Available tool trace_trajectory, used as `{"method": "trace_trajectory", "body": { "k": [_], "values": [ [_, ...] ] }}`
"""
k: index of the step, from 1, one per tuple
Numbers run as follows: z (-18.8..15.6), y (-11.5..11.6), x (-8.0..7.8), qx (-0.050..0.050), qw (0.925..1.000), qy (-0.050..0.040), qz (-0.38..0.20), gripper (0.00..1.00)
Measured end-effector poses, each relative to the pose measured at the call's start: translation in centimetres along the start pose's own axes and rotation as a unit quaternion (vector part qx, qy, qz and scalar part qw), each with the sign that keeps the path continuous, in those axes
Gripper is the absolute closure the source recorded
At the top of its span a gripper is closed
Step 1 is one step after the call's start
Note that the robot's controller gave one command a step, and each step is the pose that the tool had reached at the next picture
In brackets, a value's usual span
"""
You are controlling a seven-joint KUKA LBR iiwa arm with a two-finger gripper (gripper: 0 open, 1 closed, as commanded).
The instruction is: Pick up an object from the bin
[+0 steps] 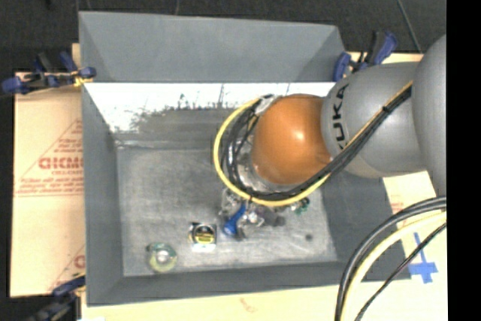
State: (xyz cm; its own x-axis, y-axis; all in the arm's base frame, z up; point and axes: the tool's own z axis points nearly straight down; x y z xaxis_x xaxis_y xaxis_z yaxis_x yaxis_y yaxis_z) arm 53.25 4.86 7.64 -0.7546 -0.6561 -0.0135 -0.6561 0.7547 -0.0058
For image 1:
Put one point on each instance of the blue plastic clip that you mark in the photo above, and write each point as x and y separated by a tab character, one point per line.
233	222

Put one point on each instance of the black and yellow tape measure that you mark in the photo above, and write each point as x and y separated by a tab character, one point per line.
203	235

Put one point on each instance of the grey metal bin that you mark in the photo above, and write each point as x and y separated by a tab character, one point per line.
169	180

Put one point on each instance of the brown cardboard board, red print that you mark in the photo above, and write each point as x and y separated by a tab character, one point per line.
45	199

